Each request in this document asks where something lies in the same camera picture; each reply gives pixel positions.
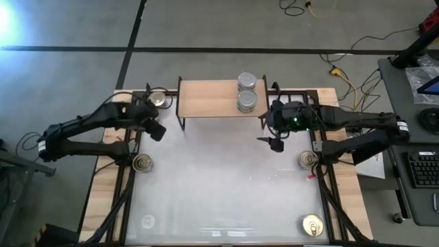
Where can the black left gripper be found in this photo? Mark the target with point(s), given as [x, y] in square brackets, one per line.
[154, 128]

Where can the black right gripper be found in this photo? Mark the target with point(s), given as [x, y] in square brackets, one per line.
[288, 123]

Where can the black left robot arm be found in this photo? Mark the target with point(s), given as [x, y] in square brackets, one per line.
[85, 118]

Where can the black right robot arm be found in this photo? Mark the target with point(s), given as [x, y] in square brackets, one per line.
[360, 120]

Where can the red tape strip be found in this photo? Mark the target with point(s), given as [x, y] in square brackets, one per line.
[310, 177]

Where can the white paper sheet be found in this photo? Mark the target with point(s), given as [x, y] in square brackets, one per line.
[374, 168]

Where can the grey desk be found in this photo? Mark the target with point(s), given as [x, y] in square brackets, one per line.
[401, 103]

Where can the grey side table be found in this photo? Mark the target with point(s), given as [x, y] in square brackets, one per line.
[20, 164]

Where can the black caster wheel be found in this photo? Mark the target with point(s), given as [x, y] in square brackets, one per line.
[398, 217]

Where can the black bag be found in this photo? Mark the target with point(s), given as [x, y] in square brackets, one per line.
[58, 236]

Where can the black keyboard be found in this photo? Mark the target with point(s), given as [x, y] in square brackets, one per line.
[423, 169]

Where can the clear plastic bag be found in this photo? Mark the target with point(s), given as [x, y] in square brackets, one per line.
[416, 77]

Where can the black stand pole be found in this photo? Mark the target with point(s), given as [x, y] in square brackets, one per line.
[411, 51]

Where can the dark phone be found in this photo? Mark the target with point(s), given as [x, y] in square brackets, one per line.
[436, 202]

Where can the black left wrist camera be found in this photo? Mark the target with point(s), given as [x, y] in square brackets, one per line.
[148, 109]

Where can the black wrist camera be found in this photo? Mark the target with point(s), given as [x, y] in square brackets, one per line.
[148, 109]
[286, 108]

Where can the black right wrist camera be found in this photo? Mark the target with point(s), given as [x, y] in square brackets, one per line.
[286, 108]

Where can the grey metal bracket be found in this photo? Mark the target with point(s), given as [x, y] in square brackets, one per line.
[317, 146]

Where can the wooden shelf with black frame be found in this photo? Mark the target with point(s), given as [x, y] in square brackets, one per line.
[209, 99]

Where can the black aluminium table frame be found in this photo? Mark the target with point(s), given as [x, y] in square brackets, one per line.
[324, 199]

